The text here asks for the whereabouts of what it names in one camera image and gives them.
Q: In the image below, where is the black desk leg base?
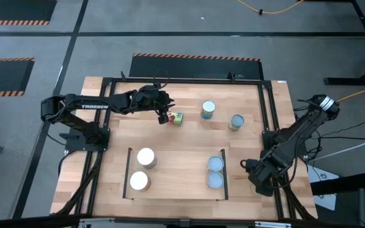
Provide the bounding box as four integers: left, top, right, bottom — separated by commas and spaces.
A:
323, 0, 365, 87

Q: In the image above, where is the orange sided can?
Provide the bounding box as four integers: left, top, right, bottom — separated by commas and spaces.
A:
129, 170, 152, 193

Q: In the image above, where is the blue and yellow tall can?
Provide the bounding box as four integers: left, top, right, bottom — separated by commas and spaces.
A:
200, 99, 217, 120

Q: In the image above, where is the short orange and green can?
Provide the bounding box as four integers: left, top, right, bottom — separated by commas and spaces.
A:
207, 155, 226, 173

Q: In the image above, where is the yellow cord with black connector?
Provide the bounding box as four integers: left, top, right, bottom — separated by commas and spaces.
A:
236, 0, 305, 15

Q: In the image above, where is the black stand base bar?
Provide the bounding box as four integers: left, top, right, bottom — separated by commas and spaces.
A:
311, 172, 365, 196

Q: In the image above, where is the black mat orange striped edge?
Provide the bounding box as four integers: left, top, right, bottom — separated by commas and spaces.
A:
129, 53, 264, 80
0, 57, 36, 98
0, 0, 58, 26

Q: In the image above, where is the yellow cord with yellow plug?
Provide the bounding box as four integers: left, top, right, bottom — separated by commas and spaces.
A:
336, 81, 365, 103

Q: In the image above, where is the yellow and grey tall can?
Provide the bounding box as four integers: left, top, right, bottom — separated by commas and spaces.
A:
136, 147, 158, 170

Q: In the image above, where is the silver metal bracket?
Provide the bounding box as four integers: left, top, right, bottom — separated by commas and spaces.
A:
78, 217, 116, 228
254, 220, 293, 228

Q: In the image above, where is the wooden shelf with black legs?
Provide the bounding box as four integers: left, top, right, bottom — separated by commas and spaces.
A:
121, 146, 229, 201

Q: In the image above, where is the black table camera mount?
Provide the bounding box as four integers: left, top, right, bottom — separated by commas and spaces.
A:
166, 218, 202, 228

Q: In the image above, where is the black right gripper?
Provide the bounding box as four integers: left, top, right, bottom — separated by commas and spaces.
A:
247, 155, 285, 197

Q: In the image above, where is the grey hose cable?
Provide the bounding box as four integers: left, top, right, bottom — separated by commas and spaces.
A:
309, 132, 365, 162

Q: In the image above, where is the white printed paper sheet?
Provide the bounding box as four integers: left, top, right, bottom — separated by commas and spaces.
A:
307, 164, 337, 212

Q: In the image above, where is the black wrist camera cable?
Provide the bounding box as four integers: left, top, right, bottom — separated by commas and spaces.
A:
153, 68, 170, 92

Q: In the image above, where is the black aluminium table frame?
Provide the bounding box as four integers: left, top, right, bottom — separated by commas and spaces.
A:
51, 71, 319, 228

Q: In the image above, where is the red and green can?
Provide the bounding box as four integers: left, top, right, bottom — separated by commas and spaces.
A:
166, 111, 184, 127

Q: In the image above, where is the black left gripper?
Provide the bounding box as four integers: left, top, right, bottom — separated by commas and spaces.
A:
133, 84, 176, 125

